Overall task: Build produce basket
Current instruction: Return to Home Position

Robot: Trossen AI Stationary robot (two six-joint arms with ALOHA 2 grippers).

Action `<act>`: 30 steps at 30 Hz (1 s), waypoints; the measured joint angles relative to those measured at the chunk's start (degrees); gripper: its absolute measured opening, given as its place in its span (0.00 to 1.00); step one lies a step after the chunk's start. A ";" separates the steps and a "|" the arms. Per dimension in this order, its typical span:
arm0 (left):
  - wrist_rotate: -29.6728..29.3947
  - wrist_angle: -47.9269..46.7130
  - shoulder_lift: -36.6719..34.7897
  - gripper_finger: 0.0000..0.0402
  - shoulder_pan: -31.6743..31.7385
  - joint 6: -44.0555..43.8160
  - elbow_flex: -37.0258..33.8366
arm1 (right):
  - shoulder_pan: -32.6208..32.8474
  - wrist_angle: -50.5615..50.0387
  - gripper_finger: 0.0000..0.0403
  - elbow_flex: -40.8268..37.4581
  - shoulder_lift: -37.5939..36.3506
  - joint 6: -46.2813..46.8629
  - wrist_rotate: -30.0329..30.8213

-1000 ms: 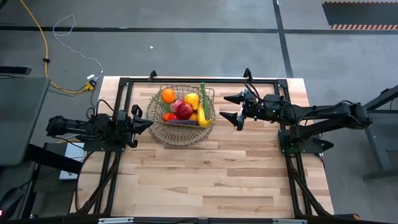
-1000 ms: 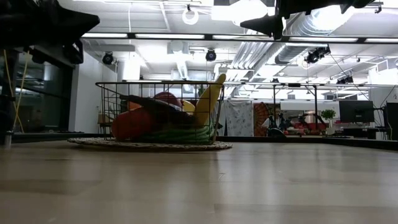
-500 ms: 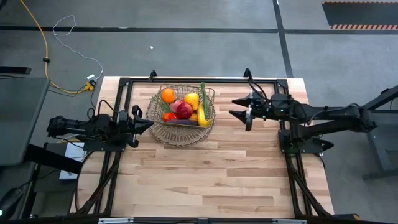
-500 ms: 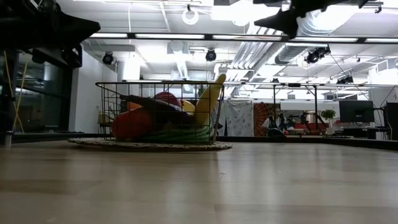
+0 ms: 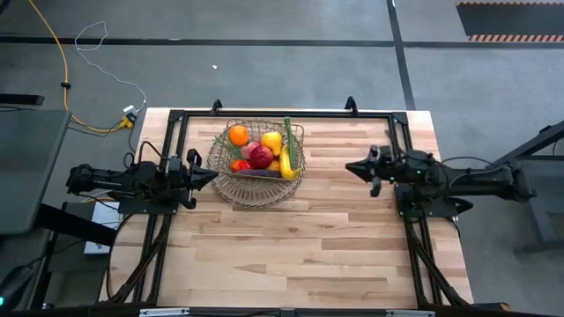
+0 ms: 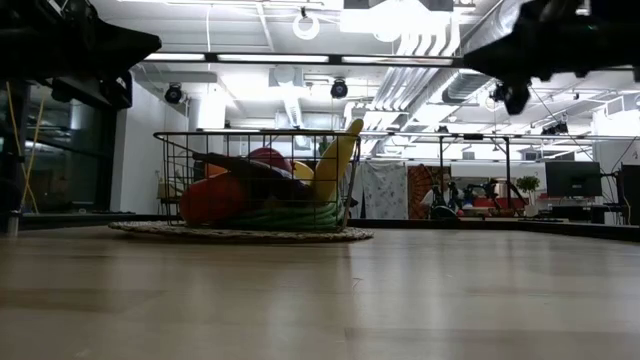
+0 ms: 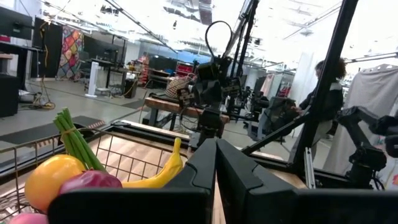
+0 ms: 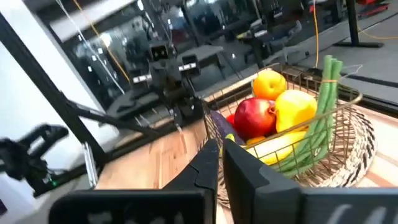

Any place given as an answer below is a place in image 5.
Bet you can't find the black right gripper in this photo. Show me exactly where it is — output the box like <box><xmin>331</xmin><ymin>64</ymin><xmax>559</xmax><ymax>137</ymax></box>
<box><xmin>345</xmin><ymin>144</ymin><xmax>400</xmax><ymax>198</ymax></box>

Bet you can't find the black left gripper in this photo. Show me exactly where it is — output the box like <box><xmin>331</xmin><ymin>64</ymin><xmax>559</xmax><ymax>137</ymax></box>
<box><xmin>168</xmin><ymin>148</ymin><xmax>220</xmax><ymax>210</ymax></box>

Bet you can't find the pink peach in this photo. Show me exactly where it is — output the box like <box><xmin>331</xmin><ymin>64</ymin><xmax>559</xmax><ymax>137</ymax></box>
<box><xmin>240</xmin><ymin>141</ymin><xmax>259</xmax><ymax>160</ymax></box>

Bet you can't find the round orange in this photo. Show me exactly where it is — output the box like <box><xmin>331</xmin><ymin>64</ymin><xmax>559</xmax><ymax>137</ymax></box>
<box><xmin>228</xmin><ymin>124</ymin><xmax>251</xmax><ymax>148</ymax></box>

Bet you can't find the slim purple eggplant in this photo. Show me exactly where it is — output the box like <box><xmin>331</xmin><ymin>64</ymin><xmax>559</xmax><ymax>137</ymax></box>
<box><xmin>235</xmin><ymin>168</ymin><xmax>283</xmax><ymax>179</ymax></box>

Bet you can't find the dark red apple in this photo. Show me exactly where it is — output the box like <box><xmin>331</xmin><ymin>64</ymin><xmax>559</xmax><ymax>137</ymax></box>
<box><xmin>249</xmin><ymin>144</ymin><xmax>275</xmax><ymax>171</ymax></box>

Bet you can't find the yellow banana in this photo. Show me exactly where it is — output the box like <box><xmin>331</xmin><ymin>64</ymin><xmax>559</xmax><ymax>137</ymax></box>
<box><xmin>278</xmin><ymin>144</ymin><xmax>303</xmax><ymax>181</ymax></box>

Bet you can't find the green long beans bundle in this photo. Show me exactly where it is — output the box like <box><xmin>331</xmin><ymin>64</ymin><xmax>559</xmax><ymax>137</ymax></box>
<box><xmin>214</xmin><ymin>115</ymin><xmax>298</xmax><ymax>165</ymax></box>

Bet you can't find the white paper sheet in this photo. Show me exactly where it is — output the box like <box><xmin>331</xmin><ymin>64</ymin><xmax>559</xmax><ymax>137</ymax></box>
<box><xmin>83</xmin><ymin>201</ymin><xmax>123</xmax><ymax>255</ymax></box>

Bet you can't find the black desk beam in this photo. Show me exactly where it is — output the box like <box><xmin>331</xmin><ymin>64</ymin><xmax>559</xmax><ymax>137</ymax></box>
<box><xmin>33</xmin><ymin>203</ymin><xmax>119</xmax><ymax>247</ymax></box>

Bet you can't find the grey desk top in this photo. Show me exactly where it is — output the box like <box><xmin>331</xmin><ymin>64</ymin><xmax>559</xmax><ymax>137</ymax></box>
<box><xmin>0</xmin><ymin>109</ymin><xmax>71</xmax><ymax>234</ymax></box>

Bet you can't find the flat black bar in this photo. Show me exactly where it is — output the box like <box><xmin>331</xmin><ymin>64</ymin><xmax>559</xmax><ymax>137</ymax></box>
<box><xmin>0</xmin><ymin>93</ymin><xmax>46</xmax><ymax>107</ymax></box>

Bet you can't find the dark mat with hazard stripes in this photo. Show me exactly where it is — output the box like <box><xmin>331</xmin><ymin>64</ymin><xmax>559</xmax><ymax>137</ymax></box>
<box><xmin>456</xmin><ymin>0</ymin><xmax>564</xmax><ymax>44</ymax></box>

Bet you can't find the black computer mouse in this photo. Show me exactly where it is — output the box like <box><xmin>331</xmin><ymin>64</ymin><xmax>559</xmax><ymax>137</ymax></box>
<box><xmin>0</xmin><ymin>263</ymin><xmax>35</xmax><ymax>310</ymax></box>

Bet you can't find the black aluminium table frame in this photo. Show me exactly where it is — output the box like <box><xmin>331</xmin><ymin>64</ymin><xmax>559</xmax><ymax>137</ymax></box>
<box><xmin>103</xmin><ymin>96</ymin><xmax>475</xmax><ymax>309</ymax></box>

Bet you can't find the thin white cable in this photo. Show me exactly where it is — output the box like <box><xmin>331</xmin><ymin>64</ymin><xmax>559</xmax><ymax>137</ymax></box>
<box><xmin>73</xmin><ymin>20</ymin><xmax>147</xmax><ymax>114</ymax></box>

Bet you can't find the silver metal bracket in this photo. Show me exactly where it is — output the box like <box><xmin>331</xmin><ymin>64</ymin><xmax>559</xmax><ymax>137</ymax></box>
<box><xmin>385</xmin><ymin>309</ymin><xmax>436</xmax><ymax>317</ymax></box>
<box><xmin>138</xmin><ymin>307</ymin><xmax>190</xmax><ymax>317</ymax></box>

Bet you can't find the yellow cable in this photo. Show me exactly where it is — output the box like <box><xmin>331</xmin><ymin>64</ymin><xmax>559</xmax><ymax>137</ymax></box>
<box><xmin>26</xmin><ymin>0</ymin><xmax>133</xmax><ymax>134</ymax></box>

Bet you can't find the black handle with orange tip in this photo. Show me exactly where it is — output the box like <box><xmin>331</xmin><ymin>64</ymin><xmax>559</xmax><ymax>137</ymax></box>
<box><xmin>473</xmin><ymin>301</ymin><xmax>512</xmax><ymax>313</ymax></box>

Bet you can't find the grey metal table frame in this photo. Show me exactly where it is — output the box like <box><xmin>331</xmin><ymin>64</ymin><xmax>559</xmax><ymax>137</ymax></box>
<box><xmin>484</xmin><ymin>119</ymin><xmax>564</xmax><ymax>257</ymax></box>

